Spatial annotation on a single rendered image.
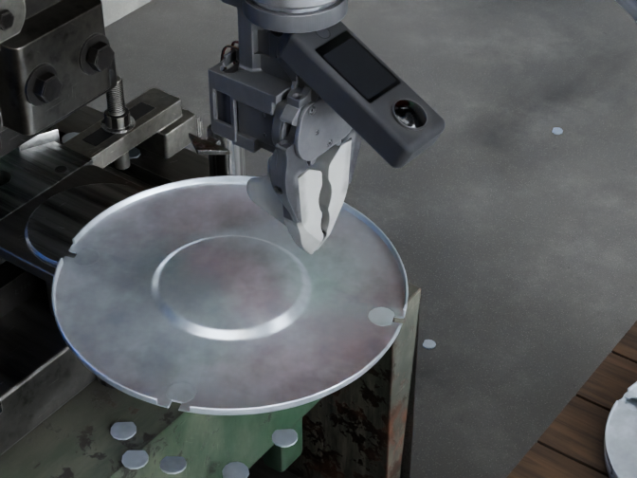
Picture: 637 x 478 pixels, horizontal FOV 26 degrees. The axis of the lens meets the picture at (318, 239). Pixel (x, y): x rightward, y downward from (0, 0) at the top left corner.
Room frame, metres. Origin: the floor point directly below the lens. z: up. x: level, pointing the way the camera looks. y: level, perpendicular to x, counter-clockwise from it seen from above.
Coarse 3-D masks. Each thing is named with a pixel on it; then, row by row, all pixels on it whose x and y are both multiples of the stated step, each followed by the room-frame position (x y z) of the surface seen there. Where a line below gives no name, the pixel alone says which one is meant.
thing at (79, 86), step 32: (0, 0) 0.94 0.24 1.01; (32, 0) 0.98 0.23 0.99; (64, 0) 1.01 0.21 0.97; (96, 0) 1.01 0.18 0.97; (0, 32) 0.94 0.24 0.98; (32, 32) 0.95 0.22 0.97; (64, 32) 0.97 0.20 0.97; (96, 32) 0.99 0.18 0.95; (0, 64) 0.94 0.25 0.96; (32, 64) 0.94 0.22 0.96; (64, 64) 0.96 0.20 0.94; (96, 64) 0.97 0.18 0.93; (0, 96) 0.94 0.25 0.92; (32, 96) 0.93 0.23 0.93; (64, 96) 0.96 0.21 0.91; (96, 96) 0.99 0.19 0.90; (0, 128) 0.94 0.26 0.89; (32, 128) 0.93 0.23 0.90
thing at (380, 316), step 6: (372, 312) 0.85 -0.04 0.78; (378, 312) 0.85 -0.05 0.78; (384, 312) 0.85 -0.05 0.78; (390, 312) 0.85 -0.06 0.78; (372, 318) 0.84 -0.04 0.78; (378, 318) 0.84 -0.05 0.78; (384, 318) 0.84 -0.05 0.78; (390, 318) 0.84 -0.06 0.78; (378, 324) 0.83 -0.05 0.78; (384, 324) 0.83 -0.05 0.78
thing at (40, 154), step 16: (48, 144) 1.09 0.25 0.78; (0, 160) 1.06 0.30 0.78; (16, 160) 1.06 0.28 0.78; (32, 160) 1.06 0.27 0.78; (48, 160) 1.06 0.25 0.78; (64, 160) 1.06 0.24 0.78; (80, 160) 1.06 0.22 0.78; (0, 176) 1.05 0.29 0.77; (16, 176) 1.03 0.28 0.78; (32, 176) 1.03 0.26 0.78; (48, 176) 1.03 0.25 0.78; (64, 176) 1.03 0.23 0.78; (0, 192) 1.01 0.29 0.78; (16, 192) 1.01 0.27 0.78; (32, 192) 1.01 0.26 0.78; (0, 208) 0.99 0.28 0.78; (16, 208) 0.99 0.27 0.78
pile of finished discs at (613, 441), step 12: (636, 384) 1.19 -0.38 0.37; (624, 396) 1.17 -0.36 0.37; (636, 396) 1.17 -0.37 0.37; (612, 408) 1.15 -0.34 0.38; (624, 408) 1.15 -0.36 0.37; (636, 408) 1.16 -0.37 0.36; (612, 420) 1.13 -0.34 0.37; (624, 420) 1.13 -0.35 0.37; (636, 420) 1.13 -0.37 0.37; (612, 432) 1.11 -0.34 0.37; (624, 432) 1.11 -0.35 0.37; (636, 432) 1.11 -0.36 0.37; (612, 444) 1.09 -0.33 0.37; (624, 444) 1.09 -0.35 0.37; (636, 444) 1.09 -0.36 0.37; (612, 456) 1.08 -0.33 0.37; (624, 456) 1.08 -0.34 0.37; (636, 456) 1.08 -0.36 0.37; (612, 468) 1.05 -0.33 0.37; (624, 468) 1.06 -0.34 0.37; (636, 468) 1.06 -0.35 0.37
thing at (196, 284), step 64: (192, 192) 1.00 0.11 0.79; (64, 256) 0.91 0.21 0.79; (128, 256) 0.91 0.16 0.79; (192, 256) 0.90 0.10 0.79; (256, 256) 0.91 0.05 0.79; (320, 256) 0.92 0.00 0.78; (384, 256) 0.92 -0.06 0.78; (64, 320) 0.83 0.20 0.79; (128, 320) 0.83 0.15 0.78; (192, 320) 0.83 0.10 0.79; (256, 320) 0.83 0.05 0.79; (320, 320) 0.84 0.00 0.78; (128, 384) 0.76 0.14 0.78; (192, 384) 0.76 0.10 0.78; (256, 384) 0.76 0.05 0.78; (320, 384) 0.76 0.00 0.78
